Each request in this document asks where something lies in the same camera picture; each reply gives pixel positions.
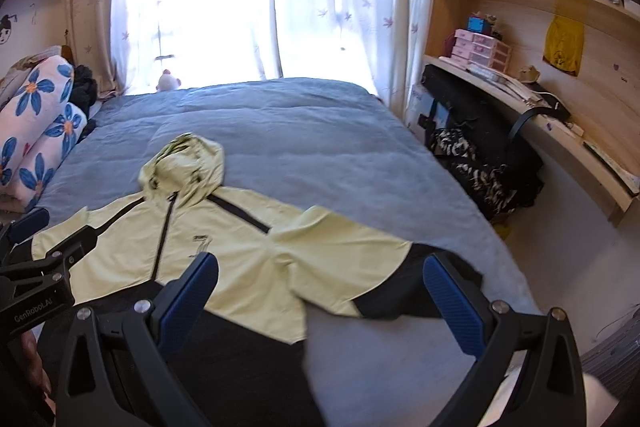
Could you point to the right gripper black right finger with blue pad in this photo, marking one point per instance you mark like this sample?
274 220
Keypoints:
549 390

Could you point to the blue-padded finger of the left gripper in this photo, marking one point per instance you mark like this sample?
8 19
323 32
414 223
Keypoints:
19 230

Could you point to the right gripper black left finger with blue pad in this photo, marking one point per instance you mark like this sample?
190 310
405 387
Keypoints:
115 371

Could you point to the yellow and black hooded jacket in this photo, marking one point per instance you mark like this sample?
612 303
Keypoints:
243 361

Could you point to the dark clothes pile by pillows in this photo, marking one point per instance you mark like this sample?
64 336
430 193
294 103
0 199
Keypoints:
85 89

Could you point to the person left hand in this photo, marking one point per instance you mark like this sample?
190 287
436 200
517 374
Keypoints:
36 374

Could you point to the lower blue flower pillow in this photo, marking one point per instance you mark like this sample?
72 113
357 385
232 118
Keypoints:
38 167

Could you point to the blue flower pillow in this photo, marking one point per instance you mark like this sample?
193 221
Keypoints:
38 167
35 105

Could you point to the upper blue flower pillow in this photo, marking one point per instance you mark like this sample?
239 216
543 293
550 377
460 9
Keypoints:
35 105

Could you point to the white pink plush toy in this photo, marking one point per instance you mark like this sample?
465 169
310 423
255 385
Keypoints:
167 82

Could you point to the wooden curved desk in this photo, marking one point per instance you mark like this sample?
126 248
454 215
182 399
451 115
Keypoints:
559 142

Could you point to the black white patterned cloth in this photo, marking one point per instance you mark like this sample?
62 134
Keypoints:
496 184

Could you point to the grey bed blanket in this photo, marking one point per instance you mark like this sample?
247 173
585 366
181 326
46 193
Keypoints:
310 142

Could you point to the white blue box by bed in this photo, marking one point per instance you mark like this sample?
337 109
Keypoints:
420 103

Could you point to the pink drawer organizer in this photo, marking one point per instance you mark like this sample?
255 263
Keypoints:
474 48

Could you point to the blue box on organizer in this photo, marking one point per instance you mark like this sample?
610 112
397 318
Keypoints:
479 24

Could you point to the cartoon wall sticker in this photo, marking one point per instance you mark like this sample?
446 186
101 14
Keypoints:
6 25

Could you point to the yellow cloth on wall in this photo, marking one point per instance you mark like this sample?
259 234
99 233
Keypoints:
564 44

